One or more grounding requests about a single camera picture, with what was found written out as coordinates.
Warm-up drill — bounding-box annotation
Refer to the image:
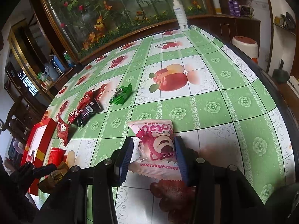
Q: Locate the red white gift box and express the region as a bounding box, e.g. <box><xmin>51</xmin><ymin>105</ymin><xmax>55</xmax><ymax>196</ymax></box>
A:
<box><xmin>21</xmin><ymin>118</ymin><xmax>57</xmax><ymax>196</ymax></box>

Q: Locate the red flower snack packet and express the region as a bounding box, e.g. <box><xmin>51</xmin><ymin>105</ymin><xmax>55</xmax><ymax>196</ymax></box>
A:
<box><xmin>76</xmin><ymin>89</ymin><xmax>94</xmax><ymax>110</ymax></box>

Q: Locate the dark red snack packet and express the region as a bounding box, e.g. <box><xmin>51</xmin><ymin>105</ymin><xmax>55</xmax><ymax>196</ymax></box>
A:
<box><xmin>57</xmin><ymin>118</ymin><xmax>69</xmax><ymax>147</ymax></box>

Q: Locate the white spray bottle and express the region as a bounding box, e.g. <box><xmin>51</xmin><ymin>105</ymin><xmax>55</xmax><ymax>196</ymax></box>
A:
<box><xmin>173</xmin><ymin>0</ymin><xmax>189</xmax><ymax>31</ymax></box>

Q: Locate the floral glass cabinet panel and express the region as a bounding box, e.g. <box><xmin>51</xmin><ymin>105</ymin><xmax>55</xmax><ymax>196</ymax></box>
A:
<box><xmin>45</xmin><ymin>0</ymin><xmax>207</xmax><ymax>59</ymax></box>

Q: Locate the bright red snack packet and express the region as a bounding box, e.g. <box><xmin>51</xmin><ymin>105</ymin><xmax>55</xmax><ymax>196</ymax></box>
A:
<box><xmin>48</xmin><ymin>147</ymin><xmax>66</xmax><ymax>167</ymax></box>

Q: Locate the dark wooden chair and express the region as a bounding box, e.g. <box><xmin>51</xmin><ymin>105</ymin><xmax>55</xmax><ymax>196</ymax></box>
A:
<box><xmin>1</xmin><ymin>90</ymin><xmax>46</xmax><ymax>145</ymax></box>

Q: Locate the green fruit pattern tablecloth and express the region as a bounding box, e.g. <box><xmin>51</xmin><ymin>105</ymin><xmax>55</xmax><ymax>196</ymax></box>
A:
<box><xmin>37</xmin><ymin>24</ymin><xmax>298</xmax><ymax>224</ymax></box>

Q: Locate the dark purple snack packet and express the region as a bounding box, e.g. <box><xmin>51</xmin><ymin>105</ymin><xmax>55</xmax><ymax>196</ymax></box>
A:
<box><xmin>77</xmin><ymin>99</ymin><xmax>103</xmax><ymax>127</ymax></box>

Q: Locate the brown nut snack bag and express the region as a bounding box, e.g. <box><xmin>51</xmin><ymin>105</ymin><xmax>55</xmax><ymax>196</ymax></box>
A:
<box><xmin>38</xmin><ymin>161</ymin><xmax>69</xmax><ymax>194</ymax></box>

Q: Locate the red white stool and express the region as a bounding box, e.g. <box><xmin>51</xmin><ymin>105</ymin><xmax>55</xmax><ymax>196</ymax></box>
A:
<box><xmin>232</xmin><ymin>36</ymin><xmax>258</xmax><ymax>64</ymax></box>

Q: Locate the pink bear snack bag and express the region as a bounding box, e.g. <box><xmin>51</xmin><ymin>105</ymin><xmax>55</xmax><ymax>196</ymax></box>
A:
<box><xmin>128</xmin><ymin>119</ymin><xmax>182</xmax><ymax>181</ymax></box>

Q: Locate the green snack packet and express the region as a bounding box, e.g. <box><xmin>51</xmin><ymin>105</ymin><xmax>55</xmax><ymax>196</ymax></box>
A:
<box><xmin>110</xmin><ymin>84</ymin><xmax>132</xmax><ymax>105</ymax></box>

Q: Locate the red heart snack packet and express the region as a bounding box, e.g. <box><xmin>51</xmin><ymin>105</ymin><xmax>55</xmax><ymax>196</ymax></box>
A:
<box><xmin>67</xmin><ymin>109</ymin><xmax>82</xmax><ymax>124</ymax></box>

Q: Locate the purple bottles pair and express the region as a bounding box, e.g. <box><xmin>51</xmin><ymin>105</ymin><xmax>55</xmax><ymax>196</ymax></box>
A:
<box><xmin>228</xmin><ymin>0</ymin><xmax>241</xmax><ymax>17</ymax></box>

